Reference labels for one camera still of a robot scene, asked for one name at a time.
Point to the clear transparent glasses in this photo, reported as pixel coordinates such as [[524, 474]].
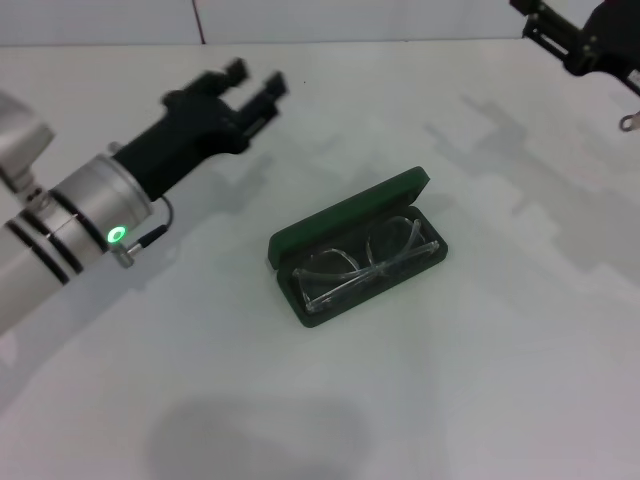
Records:
[[360, 274]]

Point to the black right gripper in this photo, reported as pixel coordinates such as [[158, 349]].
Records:
[[610, 40]]

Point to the green glasses case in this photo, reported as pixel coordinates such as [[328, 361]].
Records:
[[350, 210]]

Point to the small silver left wrist stub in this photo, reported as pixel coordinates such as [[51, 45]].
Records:
[[114, 146]]

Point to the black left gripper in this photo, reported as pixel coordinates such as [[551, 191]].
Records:
[[185, 130]]

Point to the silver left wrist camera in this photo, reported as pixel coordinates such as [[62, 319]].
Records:
[[20, 135]]

